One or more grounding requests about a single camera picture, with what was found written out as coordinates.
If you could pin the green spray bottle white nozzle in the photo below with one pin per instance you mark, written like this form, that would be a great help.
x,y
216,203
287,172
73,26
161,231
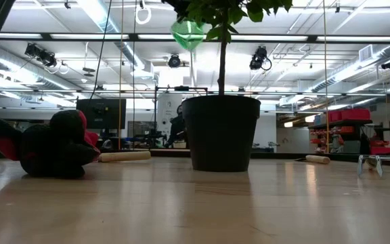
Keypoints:
x,y
186,35

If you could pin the red and black garden glove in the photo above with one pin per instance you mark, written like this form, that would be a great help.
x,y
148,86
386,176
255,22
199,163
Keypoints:
x,y
56,149

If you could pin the person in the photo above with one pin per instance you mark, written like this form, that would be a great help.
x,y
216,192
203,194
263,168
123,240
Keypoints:
x,y
176,128

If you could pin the green plant in black pot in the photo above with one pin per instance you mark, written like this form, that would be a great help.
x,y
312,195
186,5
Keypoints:
x,y
220,135

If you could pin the black ceiling spotlight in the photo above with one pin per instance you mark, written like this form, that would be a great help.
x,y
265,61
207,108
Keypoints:
x,y
389,64
258,57
42,56
174,61

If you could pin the shelf rack with red bins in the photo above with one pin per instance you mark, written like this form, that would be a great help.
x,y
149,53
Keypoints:
x,y
349,115

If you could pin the red storage boxes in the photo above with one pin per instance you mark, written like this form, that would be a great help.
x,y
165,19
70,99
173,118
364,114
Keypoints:
x,y
383,150

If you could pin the black aluminium table frame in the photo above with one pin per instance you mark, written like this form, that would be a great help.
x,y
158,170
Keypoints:
x,y
283,156

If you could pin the overhead light bar frame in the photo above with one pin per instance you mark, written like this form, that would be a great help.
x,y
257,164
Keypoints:
x,y
134,37

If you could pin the silver ventilation duct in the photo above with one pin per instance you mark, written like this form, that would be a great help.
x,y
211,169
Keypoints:
x,y
378,56

